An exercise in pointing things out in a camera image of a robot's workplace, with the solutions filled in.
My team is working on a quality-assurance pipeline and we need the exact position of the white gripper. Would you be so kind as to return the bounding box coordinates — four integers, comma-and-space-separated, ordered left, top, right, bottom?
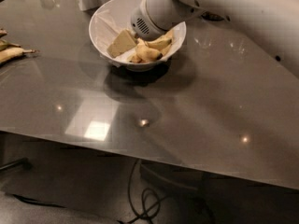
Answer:
107, 0, 165, 58

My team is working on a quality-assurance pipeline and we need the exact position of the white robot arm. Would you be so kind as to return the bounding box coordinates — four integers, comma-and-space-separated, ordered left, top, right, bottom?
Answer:
130, 0, 299, 77

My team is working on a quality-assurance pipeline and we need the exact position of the white bowl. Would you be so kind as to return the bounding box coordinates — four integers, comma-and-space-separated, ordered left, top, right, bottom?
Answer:
89, 0, 187, 72

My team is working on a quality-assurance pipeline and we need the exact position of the small banana at bowl bottom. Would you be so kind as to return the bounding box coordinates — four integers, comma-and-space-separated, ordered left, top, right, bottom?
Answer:
127, 53, 147, 63

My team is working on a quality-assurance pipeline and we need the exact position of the white paper bowl liner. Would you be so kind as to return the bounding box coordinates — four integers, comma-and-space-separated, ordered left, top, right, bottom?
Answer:
93, 10, 133, 67

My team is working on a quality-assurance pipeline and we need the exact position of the lower banana on table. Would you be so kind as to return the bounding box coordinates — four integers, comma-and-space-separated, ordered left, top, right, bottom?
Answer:
0, 48, 36, 64

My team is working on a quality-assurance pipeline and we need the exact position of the banana on table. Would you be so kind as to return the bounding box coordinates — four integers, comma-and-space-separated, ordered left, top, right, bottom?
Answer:
0, 48, 36, 64
0, 29, 7, 37
0, 39, 20, 51

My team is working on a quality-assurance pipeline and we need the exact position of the middle banana on table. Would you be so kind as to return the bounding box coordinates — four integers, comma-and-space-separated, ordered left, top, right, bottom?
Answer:
0, 39, 20, 51

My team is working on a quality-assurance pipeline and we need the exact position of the upper banana on table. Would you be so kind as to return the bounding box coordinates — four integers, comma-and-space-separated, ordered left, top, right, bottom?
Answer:
0, 29, 7, 37

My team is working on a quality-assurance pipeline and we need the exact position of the glass jar with lid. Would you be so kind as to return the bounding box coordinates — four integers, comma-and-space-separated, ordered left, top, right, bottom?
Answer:
202, 12, 223, 21

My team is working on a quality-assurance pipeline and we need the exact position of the black cable on floor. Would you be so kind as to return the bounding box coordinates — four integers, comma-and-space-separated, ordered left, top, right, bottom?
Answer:
116, 159, 172, 224

